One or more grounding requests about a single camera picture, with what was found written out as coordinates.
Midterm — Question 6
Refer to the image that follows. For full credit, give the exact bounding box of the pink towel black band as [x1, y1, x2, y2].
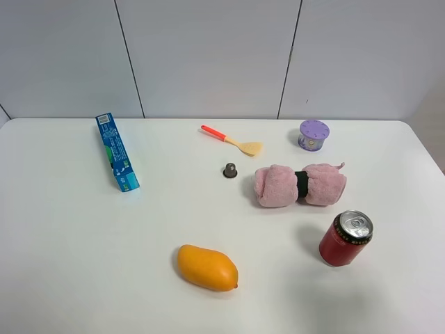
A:
[254, 164, 347, 208]

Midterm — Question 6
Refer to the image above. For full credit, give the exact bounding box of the grey coffee capsule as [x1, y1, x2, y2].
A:
[222, 163, 238, 179]

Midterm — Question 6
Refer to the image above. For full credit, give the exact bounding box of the purple lidded jar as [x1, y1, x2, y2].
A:
[298, 120, 330, 152]

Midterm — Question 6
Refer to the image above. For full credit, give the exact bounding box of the blue toothpaste box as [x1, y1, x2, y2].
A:
[95, 113, 140, 192]

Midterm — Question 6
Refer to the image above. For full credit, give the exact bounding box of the orange mango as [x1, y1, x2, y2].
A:
[177, 244, 238, 292]

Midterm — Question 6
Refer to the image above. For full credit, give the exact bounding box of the red soda can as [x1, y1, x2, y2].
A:
[318, 210, 373, 267]

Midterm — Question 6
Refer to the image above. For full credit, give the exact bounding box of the spatula with red handle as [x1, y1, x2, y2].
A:
[201, 125, 263, 157]

